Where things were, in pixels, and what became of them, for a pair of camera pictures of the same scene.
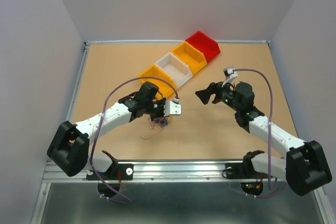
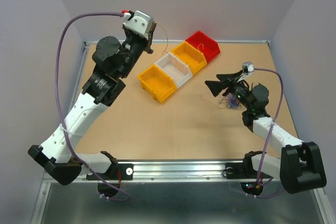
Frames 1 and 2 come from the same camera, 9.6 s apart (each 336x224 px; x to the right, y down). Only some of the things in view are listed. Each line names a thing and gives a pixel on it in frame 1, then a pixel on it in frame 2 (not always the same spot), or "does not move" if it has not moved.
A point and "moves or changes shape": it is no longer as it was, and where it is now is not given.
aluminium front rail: (187, 170) does not move
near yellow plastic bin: (164, 88) does not move
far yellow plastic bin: (190, 55) does not move
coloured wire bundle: (157, 124) moves or changes shape
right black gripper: (204, 95) -> (216, 87)
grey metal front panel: (179, 203) does not move
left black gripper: (161, 114) -> (148, 42)
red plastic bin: (210, 48) does not move
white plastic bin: (173, 66) does not move
